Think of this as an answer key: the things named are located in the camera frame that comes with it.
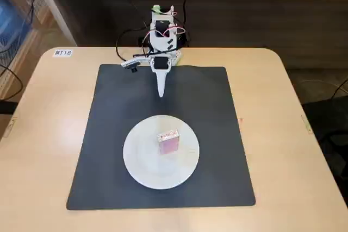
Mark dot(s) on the white round dish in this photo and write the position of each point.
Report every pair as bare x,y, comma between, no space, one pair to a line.
146,158

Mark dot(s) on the dark grey mat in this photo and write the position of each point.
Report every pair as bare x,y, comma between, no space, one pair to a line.
190,101

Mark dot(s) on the blue plastic container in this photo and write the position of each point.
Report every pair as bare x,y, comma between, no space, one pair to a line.
12,17

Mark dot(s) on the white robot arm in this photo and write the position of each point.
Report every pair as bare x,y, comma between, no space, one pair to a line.
163,42

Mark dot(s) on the metal table edge bracket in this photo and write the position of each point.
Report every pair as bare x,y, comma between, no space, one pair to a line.
9,127
306,124

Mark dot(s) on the pink small box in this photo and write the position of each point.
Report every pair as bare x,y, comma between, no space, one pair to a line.
169,142

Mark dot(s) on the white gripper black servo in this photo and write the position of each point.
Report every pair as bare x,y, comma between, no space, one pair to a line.
161,78

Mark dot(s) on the white label MT18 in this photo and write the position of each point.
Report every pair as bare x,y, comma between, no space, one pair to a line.
62,52

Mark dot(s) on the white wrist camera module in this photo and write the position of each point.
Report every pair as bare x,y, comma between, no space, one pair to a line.
131,64

